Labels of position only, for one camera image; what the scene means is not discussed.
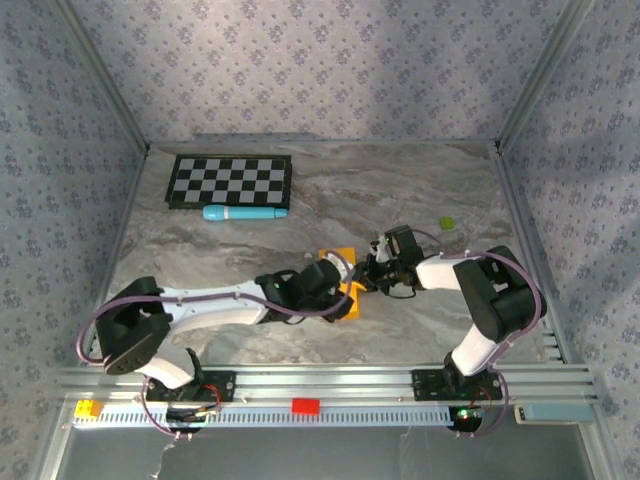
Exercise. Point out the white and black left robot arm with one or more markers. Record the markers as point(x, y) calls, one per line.
point(215, 307)

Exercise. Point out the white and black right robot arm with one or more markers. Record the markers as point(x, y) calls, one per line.
point(440, 272)

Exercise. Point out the small green piece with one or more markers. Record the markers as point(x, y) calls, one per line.
point(447, 223)

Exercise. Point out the light blue cylinder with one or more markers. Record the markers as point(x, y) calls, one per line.
point(245, 213)

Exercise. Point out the red block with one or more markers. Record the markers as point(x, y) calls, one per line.
point(306, 406)

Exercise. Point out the black and white chessboard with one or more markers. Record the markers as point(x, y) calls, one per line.
point(230, 182)

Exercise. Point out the grey metal panel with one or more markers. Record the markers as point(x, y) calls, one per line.
point(300, 455)

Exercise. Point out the black controller board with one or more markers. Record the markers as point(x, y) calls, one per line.
point(187, 422)
point(467, 422)

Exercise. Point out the yellow block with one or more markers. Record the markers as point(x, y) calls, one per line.
point(87, 409)

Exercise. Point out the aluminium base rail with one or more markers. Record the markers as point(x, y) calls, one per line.
point(325, 382)

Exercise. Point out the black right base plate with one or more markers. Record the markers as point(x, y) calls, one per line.
point(425, 385)

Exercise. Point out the aluminium back rail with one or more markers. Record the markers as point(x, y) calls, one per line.
point(325, 140)

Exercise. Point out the aluminium side rail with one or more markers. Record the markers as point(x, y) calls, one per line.
point(517, 215)
point(128, 215)

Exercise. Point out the aluminium frame post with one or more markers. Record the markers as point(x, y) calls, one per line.
point(106, 75)
point(541, 75)

